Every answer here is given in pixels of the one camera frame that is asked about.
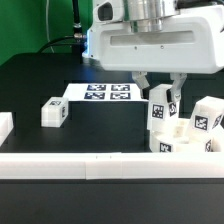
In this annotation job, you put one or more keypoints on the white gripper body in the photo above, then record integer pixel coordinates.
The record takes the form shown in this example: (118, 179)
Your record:
(157, 36)

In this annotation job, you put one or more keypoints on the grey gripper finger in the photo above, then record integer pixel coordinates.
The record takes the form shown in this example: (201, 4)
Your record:
(174, 93)
(141, 81)

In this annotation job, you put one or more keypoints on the white marker sheet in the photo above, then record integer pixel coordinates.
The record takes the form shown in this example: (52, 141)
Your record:
(102, 92)

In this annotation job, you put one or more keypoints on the white front fence bar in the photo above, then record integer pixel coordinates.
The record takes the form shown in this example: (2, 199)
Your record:
(97, 166)

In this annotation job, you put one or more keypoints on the white fence bar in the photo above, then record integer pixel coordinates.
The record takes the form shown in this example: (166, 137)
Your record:
(97, 166)
(6, 125)

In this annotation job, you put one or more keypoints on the white left fence bar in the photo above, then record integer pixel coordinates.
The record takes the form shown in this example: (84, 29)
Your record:
(6, 125)

